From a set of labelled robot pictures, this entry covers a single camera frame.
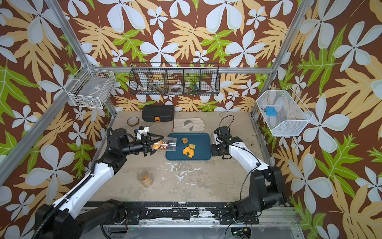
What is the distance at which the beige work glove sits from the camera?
1120 millimetres

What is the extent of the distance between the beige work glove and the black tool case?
0.21ft

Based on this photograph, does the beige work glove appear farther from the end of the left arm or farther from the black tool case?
the end of the left arm

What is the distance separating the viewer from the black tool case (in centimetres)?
114
